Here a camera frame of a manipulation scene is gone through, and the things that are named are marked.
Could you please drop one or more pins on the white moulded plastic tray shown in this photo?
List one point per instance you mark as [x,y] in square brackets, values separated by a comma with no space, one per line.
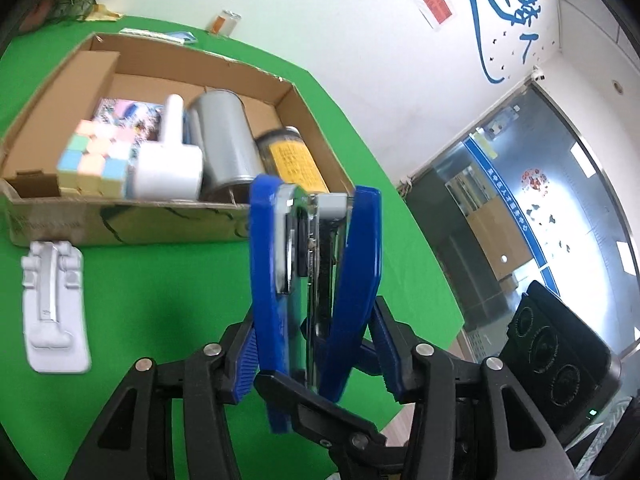
[52,320]

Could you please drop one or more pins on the yellow label jar black lid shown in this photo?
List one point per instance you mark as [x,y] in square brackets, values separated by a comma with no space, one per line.
[292,162]

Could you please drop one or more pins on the pastel puzzle cube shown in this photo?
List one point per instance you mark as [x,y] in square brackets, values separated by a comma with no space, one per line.
[92,160]

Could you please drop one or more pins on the glass door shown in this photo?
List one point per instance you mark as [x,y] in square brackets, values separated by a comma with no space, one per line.
[525,210]

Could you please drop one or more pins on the green and white box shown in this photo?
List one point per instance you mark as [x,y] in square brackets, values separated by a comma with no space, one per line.
[137,32]

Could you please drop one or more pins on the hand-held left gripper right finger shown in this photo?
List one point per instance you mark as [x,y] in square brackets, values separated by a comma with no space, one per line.
[387,355]

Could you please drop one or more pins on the small glass jar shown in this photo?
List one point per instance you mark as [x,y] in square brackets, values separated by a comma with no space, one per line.
[225,23]

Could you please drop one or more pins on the white security camera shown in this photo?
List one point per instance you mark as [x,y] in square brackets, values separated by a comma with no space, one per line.
[538,76]

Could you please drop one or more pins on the silver metal can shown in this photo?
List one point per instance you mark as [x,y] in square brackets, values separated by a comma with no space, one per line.
[225,140]

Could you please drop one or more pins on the white handheld device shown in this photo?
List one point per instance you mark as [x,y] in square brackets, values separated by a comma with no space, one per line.
[167,167]

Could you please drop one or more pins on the blue stapler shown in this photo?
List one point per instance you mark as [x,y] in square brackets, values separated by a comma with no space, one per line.
[360,270]

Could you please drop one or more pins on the yellow paper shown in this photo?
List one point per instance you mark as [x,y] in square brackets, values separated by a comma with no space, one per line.
[106,12]

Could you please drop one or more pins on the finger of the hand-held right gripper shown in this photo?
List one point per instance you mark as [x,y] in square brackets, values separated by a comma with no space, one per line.
[320,410]

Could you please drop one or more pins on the red wall notice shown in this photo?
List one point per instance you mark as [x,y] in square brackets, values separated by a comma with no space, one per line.
[436,5]

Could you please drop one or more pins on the colourful board game box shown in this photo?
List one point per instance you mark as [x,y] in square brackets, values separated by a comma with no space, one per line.
[135,115]

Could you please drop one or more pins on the blue wall decal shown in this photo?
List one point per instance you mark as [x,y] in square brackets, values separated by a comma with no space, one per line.
[472,5]

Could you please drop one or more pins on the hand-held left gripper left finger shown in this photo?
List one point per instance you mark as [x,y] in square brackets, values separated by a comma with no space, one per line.
[245,360]

